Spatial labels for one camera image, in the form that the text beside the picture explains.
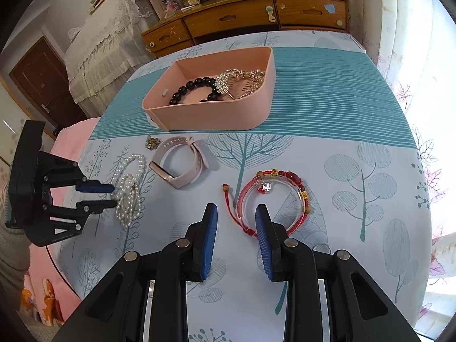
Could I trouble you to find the red bead string bracelet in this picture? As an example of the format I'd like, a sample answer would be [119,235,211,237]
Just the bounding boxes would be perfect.
[221,170,308,236]

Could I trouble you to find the brown wooden door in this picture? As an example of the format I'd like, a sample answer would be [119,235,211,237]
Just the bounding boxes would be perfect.
[9,36,89,132]

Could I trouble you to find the clear bangle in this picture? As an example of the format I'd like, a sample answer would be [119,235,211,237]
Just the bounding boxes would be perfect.
[237,180,308,236]

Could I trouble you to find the pink smart watch band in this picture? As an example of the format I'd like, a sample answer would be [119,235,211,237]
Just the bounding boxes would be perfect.
[149,133,210,189]

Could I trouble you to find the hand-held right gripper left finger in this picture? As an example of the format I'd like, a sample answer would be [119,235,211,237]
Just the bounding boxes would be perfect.
[53,203,219,342]

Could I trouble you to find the floral white curtain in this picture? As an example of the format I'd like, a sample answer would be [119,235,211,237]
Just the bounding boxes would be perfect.
[370,0,456,328]

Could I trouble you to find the pink plastic box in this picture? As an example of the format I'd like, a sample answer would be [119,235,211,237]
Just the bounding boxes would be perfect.
[142,46,276,131]

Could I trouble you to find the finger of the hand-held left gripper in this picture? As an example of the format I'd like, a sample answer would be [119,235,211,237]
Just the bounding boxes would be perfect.
[37,151,115,194]
[30,199,118,247]

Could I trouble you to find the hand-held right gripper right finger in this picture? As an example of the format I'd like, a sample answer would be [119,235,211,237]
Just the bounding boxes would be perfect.
[255,204,423,342]

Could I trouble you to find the orange cartoon print cloth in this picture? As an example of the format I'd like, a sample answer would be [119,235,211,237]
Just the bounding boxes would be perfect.
[19,281,61,332]

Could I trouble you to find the white pearl necklace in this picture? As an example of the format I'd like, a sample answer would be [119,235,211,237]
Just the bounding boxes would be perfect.
[115,154,147,227]

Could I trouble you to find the person's left forearm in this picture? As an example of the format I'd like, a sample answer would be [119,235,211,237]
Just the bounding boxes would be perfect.
[0,180,33,278]

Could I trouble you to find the wooden desk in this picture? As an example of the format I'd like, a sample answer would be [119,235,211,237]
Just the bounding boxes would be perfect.
[141,0,349,59]

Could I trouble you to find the lace covered furniture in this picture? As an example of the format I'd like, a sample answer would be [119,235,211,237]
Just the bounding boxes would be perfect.
[64,0,154,118]

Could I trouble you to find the black bead bracelet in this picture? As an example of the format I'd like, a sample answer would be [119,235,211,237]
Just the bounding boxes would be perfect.
[171,75,219,105]

